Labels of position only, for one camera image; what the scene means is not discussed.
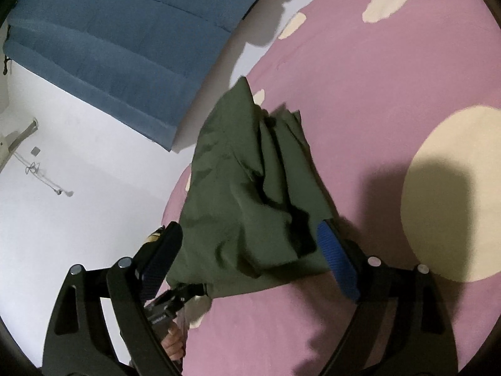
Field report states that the person's left hand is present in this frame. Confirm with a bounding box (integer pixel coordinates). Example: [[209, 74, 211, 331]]
[[160, 316, 185, 363]]

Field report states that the blue padded headboard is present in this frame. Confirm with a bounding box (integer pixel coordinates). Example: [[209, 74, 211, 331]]
[[3, 0, 283, 153]]

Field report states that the pink polka-dot bedsheet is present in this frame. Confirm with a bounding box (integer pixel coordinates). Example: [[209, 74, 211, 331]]
[[161, 0, 501, 376]]

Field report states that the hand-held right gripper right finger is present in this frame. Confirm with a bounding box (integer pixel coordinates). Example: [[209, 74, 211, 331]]
[[315, 219, 459, 376]]

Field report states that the thin wall cable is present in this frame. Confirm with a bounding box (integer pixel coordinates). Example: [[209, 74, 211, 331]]
[[13, 152, 75, 198]]

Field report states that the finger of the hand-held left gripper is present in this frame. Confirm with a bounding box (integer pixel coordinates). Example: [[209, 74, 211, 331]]
[[168, 281, 208, 303]]

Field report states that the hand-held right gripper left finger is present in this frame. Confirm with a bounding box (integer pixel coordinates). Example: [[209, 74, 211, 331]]
[[42, 221, 184, 376]]

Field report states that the white wall fixture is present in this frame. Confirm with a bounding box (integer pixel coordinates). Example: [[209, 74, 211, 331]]
[[0, 117, 40, 174]]

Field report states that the olive green jacket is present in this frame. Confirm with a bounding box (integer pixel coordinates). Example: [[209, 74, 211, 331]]
[[166, 76, 342, 297]]

